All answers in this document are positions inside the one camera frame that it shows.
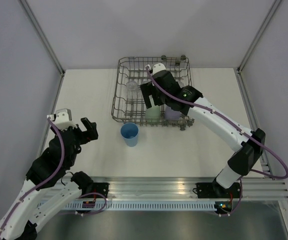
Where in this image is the green plastic cup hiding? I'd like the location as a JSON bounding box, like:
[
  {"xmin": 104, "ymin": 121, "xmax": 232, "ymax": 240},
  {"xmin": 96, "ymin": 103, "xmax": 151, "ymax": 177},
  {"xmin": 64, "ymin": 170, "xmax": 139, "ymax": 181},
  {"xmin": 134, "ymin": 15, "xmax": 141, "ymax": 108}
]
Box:
[{"xmin": 145, "ymin": 105, "xmax": 161, "ymax": 124}]

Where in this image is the blue plastic cup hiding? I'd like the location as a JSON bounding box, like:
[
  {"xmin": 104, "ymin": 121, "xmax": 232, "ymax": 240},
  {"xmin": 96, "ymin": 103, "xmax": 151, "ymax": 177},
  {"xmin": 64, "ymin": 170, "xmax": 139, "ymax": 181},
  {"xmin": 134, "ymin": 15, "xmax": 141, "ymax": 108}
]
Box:
[{"xmin": 120, "ymin": 122, "xmax": 139, "ymax": 147}]

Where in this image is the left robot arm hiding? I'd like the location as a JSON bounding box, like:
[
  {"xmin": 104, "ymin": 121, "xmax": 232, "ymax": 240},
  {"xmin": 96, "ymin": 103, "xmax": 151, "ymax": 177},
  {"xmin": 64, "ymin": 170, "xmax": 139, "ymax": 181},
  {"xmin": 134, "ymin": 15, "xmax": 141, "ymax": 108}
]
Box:
[{"xmin": 0, "ymin": 116, "xmax": 108, "ymax": 240}]

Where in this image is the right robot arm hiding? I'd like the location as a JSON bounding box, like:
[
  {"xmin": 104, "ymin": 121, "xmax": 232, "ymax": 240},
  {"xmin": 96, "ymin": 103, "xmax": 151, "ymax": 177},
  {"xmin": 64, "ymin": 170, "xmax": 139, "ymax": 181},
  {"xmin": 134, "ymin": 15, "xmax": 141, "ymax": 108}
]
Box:
[{"xmin": 140, "ymin": 68, "xmax": 266, "ymax": 198}]

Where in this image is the clear glass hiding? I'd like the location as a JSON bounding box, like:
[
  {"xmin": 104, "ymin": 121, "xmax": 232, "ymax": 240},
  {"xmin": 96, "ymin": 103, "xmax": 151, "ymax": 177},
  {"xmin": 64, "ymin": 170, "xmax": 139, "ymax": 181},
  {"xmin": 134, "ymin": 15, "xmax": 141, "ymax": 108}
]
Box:
[
  {"xmin": 177, "ymin": 81, "xmax": 185, "ymax": 90},
  {"xmin": 141, "ymin": 79, "xmax": 150, "ymax": 85},
  {"xmin": 125, "ymin": 79, "xmax": 138, "ymax": 99}
]

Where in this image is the clear glass far left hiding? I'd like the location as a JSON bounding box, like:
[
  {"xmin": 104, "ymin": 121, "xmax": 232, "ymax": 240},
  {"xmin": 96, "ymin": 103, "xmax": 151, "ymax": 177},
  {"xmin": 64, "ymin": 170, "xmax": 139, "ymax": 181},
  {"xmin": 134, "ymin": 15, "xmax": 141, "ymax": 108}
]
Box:
[{"xmin": 125, "ymin": 79, "xmax": 138, "ymax": 99}]

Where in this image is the clear glass far right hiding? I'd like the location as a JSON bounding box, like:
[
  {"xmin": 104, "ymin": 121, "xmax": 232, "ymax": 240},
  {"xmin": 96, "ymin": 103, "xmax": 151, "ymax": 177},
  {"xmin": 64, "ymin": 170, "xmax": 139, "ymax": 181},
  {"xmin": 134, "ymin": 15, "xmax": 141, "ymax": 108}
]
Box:
[{"xmin": 177, "ymin": 81, "xmax": 185, "ymax": 90}]

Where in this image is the purple plastic cup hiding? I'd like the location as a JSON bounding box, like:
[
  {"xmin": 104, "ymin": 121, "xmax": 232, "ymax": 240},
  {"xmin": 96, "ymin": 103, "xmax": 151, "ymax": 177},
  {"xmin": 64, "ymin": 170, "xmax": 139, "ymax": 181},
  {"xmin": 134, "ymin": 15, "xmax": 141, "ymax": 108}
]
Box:
[{"xmin": 164, "ymin": 106, "xmax": 182, "ymax": 121}]

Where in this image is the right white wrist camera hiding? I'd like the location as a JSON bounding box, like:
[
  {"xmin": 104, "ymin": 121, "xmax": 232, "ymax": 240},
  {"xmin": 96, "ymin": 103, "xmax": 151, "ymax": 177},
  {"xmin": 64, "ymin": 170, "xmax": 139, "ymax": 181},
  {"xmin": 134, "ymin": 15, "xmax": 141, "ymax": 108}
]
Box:
[{"xmin": 145, "ymin": 63, "xmax": 166, "ymax": 76}]

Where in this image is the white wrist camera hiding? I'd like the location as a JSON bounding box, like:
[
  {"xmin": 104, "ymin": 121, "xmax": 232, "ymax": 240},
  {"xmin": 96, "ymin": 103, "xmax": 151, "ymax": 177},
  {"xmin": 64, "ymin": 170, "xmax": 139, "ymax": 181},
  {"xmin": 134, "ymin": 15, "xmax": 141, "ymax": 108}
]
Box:
[
  {"xmin": 145, "ymin": 63, "xmax": 166, "ymax": 76},
  {"xmin": 46, "ymin": 108, "xmax": 77, "ymax": 131}
]

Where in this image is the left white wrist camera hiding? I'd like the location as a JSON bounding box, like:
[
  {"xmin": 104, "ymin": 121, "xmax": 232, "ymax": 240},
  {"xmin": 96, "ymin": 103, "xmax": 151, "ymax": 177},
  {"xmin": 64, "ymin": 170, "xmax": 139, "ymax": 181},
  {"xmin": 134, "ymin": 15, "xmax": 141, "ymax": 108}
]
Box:
[{"xmin": 46, "ymin": 108, "xmax": 77, "ymax": 131}]

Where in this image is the grey wire dish rack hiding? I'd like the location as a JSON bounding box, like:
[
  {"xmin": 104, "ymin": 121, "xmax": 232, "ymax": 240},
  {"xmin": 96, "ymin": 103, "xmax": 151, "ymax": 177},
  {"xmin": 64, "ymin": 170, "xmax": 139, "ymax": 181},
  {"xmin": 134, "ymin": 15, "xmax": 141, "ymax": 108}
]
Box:
[{"xmin": 111, "ymin": 55, "xmax": 194, "ymax": 131}]

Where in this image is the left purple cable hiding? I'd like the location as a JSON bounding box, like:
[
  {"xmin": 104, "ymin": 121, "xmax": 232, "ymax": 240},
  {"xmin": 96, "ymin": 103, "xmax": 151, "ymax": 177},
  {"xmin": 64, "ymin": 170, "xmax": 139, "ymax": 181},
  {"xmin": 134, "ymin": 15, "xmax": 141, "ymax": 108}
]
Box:
[{"xmin": 0, "ymin": 116, "xmax": 107, "ymax": 240}]

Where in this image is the white slotted cable duct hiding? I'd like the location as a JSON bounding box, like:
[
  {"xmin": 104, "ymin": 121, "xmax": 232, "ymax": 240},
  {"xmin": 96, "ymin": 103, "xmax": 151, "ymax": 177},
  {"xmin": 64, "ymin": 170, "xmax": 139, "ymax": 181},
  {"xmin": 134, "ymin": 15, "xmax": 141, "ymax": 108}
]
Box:
[{"xmin": 63, "ymin": 200, "xmax": 216, "ymax": 211}]

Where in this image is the left aluminium frame post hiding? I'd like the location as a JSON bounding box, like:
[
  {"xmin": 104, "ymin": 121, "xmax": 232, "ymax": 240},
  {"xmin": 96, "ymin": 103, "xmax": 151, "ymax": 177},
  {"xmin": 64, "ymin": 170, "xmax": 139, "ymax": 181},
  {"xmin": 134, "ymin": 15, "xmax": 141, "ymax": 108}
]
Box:
[{"xmin": 18, "ymin": 0, "xmax": 65, "ymax": 76}]

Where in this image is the aluminium frame post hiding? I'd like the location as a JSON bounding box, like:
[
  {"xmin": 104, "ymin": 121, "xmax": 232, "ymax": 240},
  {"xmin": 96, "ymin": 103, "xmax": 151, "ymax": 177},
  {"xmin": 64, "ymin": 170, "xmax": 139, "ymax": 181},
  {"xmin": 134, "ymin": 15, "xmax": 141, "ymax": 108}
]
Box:
[
  {"xmin": 18, "ymin": 0, "xmax": 65, "ymax": 76},
  {"xmin": 236, "ymin": 0, "xmax": 284, "ymax": 74}
]

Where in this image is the right aluminium frame post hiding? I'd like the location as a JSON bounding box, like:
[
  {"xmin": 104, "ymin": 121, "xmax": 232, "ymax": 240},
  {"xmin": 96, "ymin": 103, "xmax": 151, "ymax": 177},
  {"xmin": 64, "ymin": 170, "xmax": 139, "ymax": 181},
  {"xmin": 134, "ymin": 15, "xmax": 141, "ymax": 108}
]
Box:
[{"xmin": 236, "ymin": 0, "xmax": 284, "ymax": 74}]

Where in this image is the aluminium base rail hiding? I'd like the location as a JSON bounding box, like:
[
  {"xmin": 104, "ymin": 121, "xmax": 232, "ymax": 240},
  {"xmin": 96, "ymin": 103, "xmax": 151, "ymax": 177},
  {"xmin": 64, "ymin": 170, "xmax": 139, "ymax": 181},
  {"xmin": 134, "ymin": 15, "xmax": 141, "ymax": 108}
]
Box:
[{"xmin": 46, "ymin": 176, "xmax": 288, "ymax": 202}]

